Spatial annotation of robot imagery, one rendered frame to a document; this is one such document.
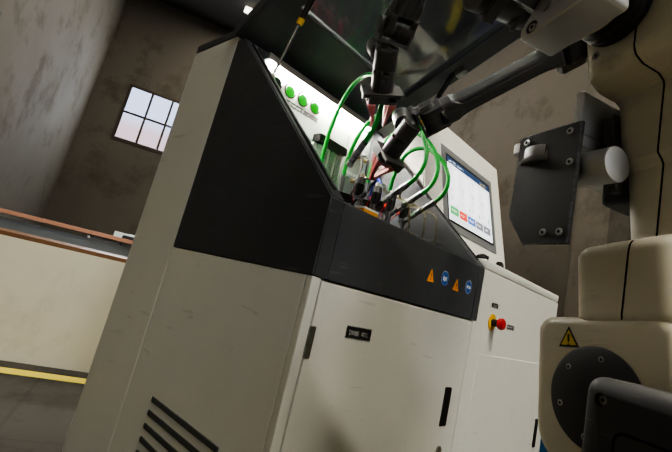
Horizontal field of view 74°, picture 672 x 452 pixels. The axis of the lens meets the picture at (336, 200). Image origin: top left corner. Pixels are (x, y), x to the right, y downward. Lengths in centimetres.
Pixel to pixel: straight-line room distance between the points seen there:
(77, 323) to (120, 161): 552
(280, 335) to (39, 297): 236
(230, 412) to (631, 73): 87
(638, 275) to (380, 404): 69
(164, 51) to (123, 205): 286
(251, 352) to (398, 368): 36
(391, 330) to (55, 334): 238
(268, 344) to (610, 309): 60
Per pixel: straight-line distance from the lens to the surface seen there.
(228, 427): 99
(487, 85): 123
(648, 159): 64
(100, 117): 856
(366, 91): 114
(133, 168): 835
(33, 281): 312
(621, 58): 64
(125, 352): 143
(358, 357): 99
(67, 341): 313
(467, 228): 187
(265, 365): 91
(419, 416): 125
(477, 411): 153
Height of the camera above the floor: 76
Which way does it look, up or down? 12 degrees up
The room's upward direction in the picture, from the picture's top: 14 degrees clockwise
